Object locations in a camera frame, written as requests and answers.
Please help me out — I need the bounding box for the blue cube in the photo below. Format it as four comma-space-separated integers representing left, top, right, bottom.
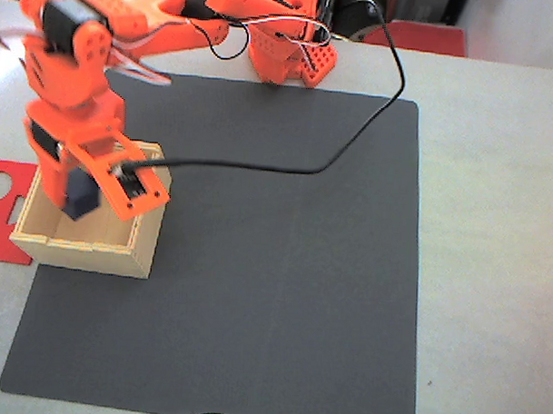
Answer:
64, 167, 102, 222

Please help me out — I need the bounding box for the open wooden box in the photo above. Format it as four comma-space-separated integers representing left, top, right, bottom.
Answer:
8, 136, 174, 281

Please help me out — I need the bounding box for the red cut-out sheet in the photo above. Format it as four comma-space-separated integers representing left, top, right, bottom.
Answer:
0, 158, 39, 267

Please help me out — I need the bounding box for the dark grey mat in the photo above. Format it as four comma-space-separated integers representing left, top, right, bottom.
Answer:
0, 64, 429, 414

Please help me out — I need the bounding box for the red flat object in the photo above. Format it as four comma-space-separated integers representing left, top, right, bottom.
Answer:
360, 17, 469, 58

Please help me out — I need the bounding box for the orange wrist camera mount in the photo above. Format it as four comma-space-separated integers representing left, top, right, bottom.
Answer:
66, 133, 173, 223

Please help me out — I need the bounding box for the thin black arm wire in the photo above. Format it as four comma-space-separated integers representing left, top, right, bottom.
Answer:
184, 15, 253, 63

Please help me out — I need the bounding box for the black camera cable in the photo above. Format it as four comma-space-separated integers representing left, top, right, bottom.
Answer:
122, 0, 410, 182

